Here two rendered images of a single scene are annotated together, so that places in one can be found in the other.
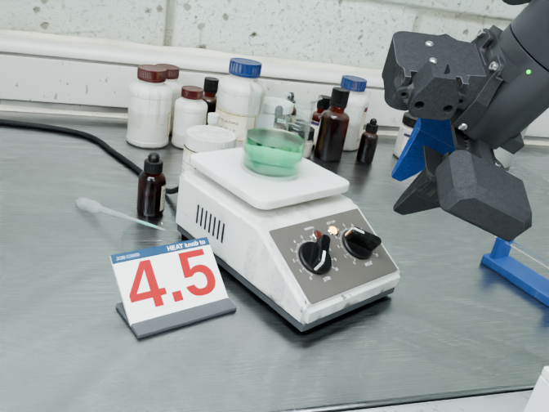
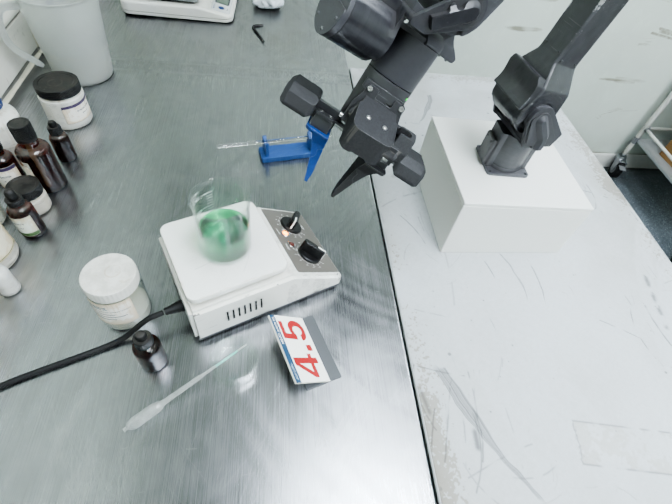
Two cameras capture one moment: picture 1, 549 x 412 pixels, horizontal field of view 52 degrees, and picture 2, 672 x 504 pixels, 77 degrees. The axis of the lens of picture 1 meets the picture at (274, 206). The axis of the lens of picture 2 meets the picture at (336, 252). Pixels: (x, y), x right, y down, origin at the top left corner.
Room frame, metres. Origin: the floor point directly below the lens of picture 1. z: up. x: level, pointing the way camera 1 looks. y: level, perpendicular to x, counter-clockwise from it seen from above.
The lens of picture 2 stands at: (0.35, 0.29, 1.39)
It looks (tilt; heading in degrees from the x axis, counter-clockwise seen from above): 51 degrees down; 277
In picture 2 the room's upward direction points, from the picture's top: 11 degrees clockwise
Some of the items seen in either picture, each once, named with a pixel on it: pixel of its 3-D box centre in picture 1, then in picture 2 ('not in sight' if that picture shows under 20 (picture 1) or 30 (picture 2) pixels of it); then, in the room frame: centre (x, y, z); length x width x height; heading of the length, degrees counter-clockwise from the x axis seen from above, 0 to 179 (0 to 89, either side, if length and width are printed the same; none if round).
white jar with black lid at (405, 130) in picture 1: (418, 137); (64, 101); (0.92, -0.22, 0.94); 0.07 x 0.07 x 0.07
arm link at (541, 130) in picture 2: not in sight; (529, 112); (0.20, -0.27, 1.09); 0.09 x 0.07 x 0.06; 121
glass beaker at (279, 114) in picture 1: (278, 133); (225, 222); (0.51, 0.01, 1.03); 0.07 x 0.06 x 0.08; 68
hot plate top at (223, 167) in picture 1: (269, 172); (223, 247); (0.52, 0.01, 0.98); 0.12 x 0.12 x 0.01; 45
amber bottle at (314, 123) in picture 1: (319, 122); (2, 162); (0.89, -0.05, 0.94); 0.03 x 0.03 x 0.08
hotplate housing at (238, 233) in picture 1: (279, 222); (245, 262); (0.50, -0.01, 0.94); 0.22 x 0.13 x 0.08; 45
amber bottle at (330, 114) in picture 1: (333, 123); (35, 155); (0.84, -0.07, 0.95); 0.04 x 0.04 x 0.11
